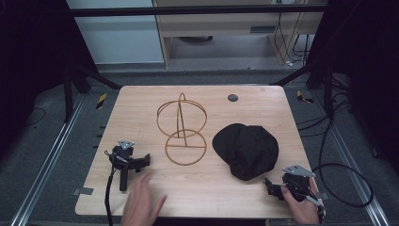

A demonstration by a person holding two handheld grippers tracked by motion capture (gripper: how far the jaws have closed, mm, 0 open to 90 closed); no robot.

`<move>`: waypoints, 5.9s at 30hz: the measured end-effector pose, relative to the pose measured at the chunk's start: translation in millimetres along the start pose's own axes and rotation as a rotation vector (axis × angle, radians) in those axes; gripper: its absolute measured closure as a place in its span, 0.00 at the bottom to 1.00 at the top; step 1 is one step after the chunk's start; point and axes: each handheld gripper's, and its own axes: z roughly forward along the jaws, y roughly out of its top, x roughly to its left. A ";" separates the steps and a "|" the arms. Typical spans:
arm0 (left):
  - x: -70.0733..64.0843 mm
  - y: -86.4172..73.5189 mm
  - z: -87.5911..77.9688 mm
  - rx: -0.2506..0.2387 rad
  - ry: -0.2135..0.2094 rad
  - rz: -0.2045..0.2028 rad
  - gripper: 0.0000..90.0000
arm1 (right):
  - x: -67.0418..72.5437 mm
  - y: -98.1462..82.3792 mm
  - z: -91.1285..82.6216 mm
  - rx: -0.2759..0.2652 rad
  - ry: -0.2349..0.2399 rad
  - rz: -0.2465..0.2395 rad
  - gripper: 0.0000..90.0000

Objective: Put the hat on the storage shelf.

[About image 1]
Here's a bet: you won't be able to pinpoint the black curtain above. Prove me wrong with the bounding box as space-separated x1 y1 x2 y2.
0 0 99 158
307 0 399 177

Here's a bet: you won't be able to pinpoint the person's right hand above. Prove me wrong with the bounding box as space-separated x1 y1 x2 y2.
280 178 322 225

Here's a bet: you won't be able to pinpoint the black horizontal frame bar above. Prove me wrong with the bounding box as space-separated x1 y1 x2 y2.
67 4 329 18

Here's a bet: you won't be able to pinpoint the black looped gripper cable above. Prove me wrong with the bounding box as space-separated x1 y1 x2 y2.
311 118 375 209

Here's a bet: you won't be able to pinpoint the brown wire hat stand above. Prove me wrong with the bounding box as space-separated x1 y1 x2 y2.
155 91 209 167

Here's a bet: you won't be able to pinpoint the person's left hand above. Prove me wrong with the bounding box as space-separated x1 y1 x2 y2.
120 172 168 226

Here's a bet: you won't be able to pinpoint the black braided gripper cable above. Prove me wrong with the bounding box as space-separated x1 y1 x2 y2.
104 150 118 226

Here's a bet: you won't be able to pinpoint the thin black floor cable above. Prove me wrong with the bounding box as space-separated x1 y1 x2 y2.
24 106 47 127

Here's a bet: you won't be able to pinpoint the black cap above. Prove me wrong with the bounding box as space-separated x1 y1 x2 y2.
212 122 279 182

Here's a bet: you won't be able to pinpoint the aluminium floor rail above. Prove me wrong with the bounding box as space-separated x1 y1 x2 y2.
8 93 88 226
310 89 392 226

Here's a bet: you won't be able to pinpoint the black stand legs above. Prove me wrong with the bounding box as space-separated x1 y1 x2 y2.
269 57 335 121
61 62 122 124

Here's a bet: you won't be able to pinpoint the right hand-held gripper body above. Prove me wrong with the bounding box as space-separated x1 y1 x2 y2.
281 165 327 220

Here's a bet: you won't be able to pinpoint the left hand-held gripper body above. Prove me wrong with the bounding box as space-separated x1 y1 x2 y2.
107 139 139 193

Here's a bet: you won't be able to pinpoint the white cabinet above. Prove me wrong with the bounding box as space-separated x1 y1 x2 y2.
65 0 166 66

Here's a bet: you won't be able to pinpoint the light wooden desk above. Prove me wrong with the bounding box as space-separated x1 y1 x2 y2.
152 0 329 69

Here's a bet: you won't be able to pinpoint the black floor cables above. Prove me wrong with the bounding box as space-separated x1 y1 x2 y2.
296 73 354 138

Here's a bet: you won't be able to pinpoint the hanging cables bundle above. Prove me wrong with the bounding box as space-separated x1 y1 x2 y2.
273 0 312 68

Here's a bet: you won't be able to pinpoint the yellow black striped tape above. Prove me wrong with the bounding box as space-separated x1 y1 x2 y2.
295 89 315 105
95 92 108 110

